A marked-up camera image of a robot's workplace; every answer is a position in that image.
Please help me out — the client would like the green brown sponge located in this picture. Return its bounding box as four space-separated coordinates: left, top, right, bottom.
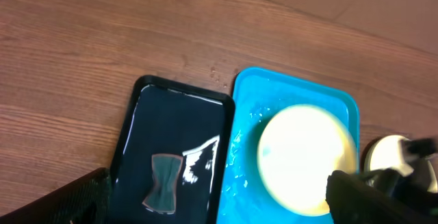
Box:
142 153 183 214

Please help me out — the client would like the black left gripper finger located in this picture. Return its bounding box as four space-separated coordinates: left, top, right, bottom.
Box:
1 168 112 224

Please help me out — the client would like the teal plastic tray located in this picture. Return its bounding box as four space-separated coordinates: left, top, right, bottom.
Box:
217 67 360 224

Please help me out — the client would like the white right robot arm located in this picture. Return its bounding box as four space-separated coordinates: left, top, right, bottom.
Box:
326 135 437 224

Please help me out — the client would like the yellow plate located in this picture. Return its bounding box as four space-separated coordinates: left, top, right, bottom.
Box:
362 135 437 193
257 104 358 216

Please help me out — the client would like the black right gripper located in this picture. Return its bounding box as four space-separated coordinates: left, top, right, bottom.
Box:
326 169 437 224

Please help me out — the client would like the black plastic tray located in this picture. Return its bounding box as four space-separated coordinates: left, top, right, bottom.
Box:
106 75 235 223

